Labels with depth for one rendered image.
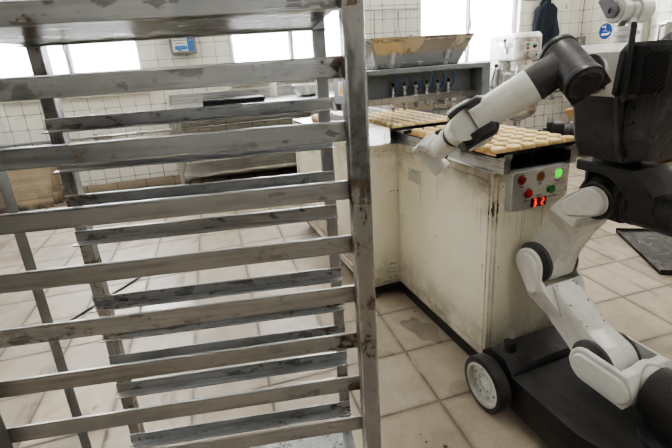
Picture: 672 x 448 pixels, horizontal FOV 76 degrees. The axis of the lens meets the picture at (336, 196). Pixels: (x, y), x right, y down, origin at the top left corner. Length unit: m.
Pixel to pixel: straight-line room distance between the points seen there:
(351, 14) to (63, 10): 0.36
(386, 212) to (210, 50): 3.38
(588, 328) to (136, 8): 1.49
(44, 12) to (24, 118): 4.73
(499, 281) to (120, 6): 1.47
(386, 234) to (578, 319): 0.98
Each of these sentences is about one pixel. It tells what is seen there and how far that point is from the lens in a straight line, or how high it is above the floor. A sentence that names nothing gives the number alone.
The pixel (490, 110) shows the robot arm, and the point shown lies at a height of 1.09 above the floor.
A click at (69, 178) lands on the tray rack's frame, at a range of 1.17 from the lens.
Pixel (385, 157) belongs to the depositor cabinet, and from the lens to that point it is 2.08.
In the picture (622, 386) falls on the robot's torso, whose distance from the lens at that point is 1.55.
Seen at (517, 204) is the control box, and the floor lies 0.73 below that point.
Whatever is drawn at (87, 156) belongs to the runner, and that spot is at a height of 1.14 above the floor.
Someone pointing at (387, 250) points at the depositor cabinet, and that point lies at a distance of 2.25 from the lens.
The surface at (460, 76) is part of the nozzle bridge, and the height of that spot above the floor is 1.12.
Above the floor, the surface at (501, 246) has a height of 0.56.
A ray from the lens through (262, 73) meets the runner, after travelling 0.62.
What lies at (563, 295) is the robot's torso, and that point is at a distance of 1.66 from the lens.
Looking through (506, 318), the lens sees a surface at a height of 0.25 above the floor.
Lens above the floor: 1.24
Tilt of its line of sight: 18 degrees down
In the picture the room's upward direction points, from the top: 4 degrees counter-clockwise
